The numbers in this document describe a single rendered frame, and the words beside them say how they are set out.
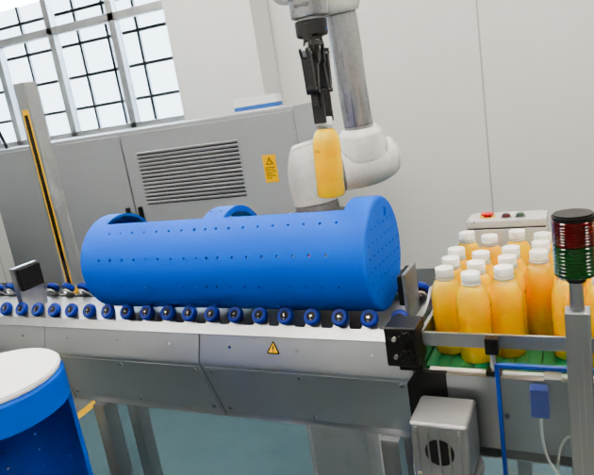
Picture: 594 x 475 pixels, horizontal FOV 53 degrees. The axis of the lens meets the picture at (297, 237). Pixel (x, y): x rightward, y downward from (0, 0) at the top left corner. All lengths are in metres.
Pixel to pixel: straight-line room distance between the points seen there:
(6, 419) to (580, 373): 1.03
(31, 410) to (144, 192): 2.38
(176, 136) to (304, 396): 2.07
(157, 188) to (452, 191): 1.97
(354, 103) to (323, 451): 1.27
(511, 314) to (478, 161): 2.91
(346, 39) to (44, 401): 1.37
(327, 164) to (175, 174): 2.05
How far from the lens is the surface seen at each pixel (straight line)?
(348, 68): 2.02
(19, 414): 1.30
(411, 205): 4.27
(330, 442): 2.33
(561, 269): 1.01
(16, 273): 2.21
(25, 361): 1.43
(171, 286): 1.64
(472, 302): 1.26
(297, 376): 1.55
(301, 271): 1.41
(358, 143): 2.03
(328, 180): 1.44
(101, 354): 1.91
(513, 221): 1.64
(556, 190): 4.18
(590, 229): 0.99
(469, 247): 1.57
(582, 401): 1.11
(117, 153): 3.61
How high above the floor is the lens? 1.50
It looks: 13 degrees down
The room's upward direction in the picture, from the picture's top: 9 degrees counter-clockwise
